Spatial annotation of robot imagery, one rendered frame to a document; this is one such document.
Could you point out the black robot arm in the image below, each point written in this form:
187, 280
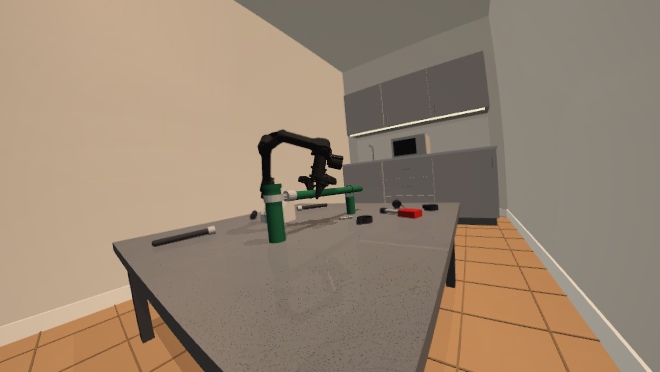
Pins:
320, 148

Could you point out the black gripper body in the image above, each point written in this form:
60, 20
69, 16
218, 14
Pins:
318, 176

